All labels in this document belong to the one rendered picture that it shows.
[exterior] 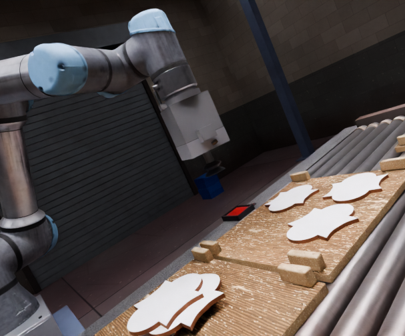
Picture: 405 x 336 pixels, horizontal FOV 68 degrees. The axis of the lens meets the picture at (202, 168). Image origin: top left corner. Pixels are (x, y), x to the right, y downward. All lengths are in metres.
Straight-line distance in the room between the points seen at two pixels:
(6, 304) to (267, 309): 0.66
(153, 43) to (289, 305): 0.47
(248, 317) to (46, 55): 0.48
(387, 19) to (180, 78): 5.18
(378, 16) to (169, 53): 5.20
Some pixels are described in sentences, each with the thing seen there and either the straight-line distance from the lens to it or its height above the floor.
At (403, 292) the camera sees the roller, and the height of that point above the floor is 0.92.
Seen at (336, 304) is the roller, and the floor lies 0.91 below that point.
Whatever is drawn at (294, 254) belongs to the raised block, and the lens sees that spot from 0.54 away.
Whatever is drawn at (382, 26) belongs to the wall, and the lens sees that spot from 5.66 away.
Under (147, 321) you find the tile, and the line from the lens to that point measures 0.55.
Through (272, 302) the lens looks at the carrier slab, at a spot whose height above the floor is 0.94.
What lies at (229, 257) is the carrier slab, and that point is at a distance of 0.68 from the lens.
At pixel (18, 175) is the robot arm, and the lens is 0.93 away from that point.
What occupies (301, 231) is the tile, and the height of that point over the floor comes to 0.94.
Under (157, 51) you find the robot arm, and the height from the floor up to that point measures 1.36.
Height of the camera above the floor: 1.22
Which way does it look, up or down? 7 degrees down
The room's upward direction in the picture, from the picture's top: 24 degrees counter-clockwise
